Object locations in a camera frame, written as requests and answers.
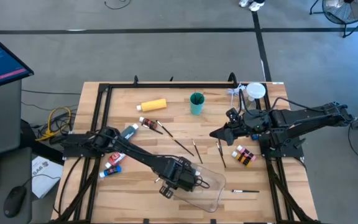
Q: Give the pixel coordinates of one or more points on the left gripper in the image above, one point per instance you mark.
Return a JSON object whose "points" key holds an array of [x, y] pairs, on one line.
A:
{"points": [[179, 174]]}

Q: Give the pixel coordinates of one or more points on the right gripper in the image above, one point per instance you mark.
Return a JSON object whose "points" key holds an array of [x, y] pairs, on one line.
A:
{"points": [[249, 124]]}

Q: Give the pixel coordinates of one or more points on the orange paint bottle black label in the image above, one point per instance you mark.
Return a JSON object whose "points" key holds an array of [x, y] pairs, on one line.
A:
{"points": [[196, 172]]}

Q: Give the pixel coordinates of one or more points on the clear plastic bin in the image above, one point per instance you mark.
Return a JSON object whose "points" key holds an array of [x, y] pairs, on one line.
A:
{"points": [[211, 199]]}

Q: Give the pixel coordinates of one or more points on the grey-blue paint bottle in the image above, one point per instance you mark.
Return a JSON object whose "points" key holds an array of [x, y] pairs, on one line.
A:
{"points": [[129, 132]]}

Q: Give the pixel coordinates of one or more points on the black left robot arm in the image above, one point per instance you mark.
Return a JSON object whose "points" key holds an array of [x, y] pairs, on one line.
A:
{"points": [[135, 154]]}

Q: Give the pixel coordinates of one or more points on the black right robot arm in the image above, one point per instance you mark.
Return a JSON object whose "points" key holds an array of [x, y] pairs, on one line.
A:
{"points": [[309, 118]]}

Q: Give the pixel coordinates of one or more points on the pink paint bottle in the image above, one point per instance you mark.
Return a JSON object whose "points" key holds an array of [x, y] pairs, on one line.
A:
{"points": [[247, 152]]}

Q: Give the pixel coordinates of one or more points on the dark blue paint bottle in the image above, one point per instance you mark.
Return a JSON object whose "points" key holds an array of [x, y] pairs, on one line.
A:
{"points": [[254, 137]]}

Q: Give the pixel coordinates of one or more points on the yellow paint bottle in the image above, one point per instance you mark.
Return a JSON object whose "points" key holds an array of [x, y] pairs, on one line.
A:
{"points": [[152, 105]]}

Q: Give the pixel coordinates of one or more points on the large red paint bottle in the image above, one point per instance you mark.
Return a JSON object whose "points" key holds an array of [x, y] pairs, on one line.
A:
{"points": [[115, 159]]}

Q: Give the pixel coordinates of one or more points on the small blue paint bottle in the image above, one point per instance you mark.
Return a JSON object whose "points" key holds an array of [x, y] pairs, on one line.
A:
{"points": [[112, 170]]}

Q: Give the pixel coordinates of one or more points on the teal plastic cup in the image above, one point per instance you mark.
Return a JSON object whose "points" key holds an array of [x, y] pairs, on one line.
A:
{"points": [[196, 109]]}

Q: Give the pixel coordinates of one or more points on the clear jar white lid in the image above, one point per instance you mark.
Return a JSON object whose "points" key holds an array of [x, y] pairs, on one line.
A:
{"points": [[255, 90]]}

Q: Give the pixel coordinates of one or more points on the person's white shoe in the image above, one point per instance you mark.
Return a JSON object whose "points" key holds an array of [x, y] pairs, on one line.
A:
{"points": [[256, 5], [244, 3]]}

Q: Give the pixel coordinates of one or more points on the white paper booklet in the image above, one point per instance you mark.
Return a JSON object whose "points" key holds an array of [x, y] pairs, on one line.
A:
{"points": [[45, 183]]}

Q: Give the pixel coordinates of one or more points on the black floor fan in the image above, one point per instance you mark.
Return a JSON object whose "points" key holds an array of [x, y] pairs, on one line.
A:
{"points": [[346, 12]]}

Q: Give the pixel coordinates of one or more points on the black computer mouse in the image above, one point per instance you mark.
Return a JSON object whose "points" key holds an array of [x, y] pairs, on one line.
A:
{"points": [[14, 200]]}

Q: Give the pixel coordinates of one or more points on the grey desk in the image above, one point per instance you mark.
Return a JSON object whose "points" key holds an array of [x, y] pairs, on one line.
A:
{"points": [[2, 124]]}

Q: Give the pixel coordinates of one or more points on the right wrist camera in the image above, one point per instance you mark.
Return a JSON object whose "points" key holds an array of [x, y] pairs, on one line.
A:
{"points": [[233, 114]]}

